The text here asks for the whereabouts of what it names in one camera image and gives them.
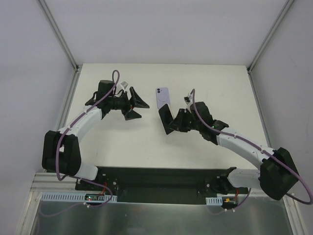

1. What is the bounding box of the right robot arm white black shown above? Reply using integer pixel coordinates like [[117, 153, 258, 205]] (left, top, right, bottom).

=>
[[157, 101, 298, 200]]

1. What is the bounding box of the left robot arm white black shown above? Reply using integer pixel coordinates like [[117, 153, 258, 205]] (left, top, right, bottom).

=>
[[42, 80, 149, 190]]

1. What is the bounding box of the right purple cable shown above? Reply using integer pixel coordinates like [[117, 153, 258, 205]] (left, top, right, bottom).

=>
[[189, 88, 313, 213]]

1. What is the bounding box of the purple cable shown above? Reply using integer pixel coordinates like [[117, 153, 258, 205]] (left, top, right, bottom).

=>
[[189, 88, 313, 213], [39, 70, 120, 217]]

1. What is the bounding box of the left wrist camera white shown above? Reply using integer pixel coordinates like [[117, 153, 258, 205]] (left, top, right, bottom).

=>
[[119, 81, 128, 90]]

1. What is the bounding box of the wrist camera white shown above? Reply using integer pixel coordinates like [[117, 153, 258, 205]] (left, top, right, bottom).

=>
[[119, 81, 128, 90], [184, 93, 192, 105]]

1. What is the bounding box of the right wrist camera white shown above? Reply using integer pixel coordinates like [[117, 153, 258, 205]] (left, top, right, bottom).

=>
[[184, 93, 192, 105]]

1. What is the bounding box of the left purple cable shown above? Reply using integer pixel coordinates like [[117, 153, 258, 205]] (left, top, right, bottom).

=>
[[39, 70, 120, 217]]

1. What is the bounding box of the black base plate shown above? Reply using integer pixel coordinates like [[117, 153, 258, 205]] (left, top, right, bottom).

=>
[[73, 166, 247, 204]]

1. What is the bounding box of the right white cable duct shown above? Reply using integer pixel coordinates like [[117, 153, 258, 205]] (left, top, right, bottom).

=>
[[205, 196, 223, 206]]

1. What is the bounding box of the white cable duct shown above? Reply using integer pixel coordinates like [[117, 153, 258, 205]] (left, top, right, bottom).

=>
[[41, 192, 117, 203], [205, 196, 223, 206]]

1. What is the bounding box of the left aluminium frame post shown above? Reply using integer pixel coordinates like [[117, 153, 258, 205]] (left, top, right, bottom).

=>
[[37, 0, 80, 71]]

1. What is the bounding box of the aluminium frame post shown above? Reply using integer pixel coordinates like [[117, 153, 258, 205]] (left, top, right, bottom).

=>
[[247, 0, 296, 74], [37, 0, 80, 71]]

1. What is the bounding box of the aluminium rail front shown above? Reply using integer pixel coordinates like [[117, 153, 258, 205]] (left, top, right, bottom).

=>
[[31, 171, 294, 196]]

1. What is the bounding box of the left white cable duct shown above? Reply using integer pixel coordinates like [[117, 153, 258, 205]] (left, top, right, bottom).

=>
[[41, 192, 117, 203]]

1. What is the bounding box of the right aluminium frame post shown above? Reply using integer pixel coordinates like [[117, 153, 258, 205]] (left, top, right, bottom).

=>
[[247, 0, 296, 74]]

